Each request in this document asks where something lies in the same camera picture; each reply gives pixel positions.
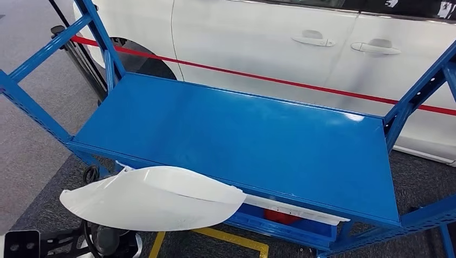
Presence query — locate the white plastic car part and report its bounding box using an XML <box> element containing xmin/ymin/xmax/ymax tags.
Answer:
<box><xmin>59</xmin><ymin>161</ymin><xmax>247</xmax><ymax>233</ymax></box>

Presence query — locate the blue metal shelf rack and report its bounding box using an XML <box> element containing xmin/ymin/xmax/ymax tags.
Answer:
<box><xmin>0</xmin><ymin>0</ymin><xmax>456</xmax><ymax>258</ymax></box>

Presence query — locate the red part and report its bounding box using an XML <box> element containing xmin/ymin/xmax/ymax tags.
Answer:
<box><xmin>263</xmin><ymin>209</ymin><xmax>303</xmax><ymax>226</ymax></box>

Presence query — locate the long white plastic part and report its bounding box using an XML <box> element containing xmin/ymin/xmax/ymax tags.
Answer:
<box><xmin>244</xmin><ymin>193</ymin><xmax>352</xmax><ymax>227</ymax></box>

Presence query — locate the red barrier belt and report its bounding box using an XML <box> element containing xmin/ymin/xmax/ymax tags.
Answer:
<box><xmin>71</xmin><ymin>35</ymin><xmax>456</xmax><ymax>117</ymax></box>

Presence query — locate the white car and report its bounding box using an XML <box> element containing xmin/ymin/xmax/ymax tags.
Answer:
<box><xmin>73</xmin><ymin>0</ymin><xmax>456</xmax><ymax>166</ymax></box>

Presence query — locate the blue plastic bin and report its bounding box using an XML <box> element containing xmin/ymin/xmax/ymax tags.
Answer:
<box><xmin>224</xmin><ymin>203</ymin><xmax>337</xmax><ymax>250</ymax></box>

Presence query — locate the black stanchion post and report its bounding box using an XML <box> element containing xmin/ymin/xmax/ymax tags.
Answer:
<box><xmin>49</xmin><ymin>25</ymin><xmax>109</xmax><ymax>102</ymax></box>

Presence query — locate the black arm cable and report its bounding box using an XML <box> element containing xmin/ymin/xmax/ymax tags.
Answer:
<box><xmin>82</xmin><ymin>164</ymin><xmax>104</xmax><ymax>258</ymax></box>

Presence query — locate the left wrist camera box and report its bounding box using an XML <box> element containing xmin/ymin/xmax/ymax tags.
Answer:
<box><xmin>3</xmin><ymin>230</ymin><xmax>41</xmax><ymax>258</ymax></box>

